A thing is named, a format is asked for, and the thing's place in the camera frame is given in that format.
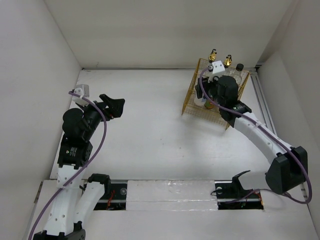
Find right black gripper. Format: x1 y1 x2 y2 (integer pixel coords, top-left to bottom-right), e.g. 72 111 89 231
195 74 225 108

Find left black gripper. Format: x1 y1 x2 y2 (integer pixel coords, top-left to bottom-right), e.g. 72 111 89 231
78 93 124 140

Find chili sauce bottle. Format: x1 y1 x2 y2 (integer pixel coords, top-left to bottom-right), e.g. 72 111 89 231
204 99 215 110

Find clear glass cruet gold spout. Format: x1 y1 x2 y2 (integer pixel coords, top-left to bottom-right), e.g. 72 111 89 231
208 48 217 63

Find tall glass cruet dark contents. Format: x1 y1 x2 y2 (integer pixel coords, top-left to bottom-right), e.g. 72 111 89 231
223 54 232 69

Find dark vinegar bottle black cap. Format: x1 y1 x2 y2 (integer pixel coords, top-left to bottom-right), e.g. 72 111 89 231
233 63 244 85

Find white shaker silver lid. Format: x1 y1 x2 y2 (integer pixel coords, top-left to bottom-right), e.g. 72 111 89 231
193 98 207 108

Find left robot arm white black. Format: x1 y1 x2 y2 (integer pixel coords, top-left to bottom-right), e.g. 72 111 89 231
28 89 125 240

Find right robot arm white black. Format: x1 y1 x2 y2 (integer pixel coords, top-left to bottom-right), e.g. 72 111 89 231
196 74 313 204

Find yellow wire rack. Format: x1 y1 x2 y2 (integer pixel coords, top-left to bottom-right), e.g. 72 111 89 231
181 58 250 130

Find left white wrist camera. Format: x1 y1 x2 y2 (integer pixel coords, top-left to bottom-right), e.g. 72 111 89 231
72 84 90 106

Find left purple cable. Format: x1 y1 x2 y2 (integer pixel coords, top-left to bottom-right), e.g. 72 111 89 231
26 91 108 240

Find aluminium side rail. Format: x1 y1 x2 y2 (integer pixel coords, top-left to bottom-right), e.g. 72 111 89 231
249 68 277 135

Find black metal base rail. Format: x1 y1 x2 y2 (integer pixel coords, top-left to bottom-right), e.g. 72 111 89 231
94 180 264 211

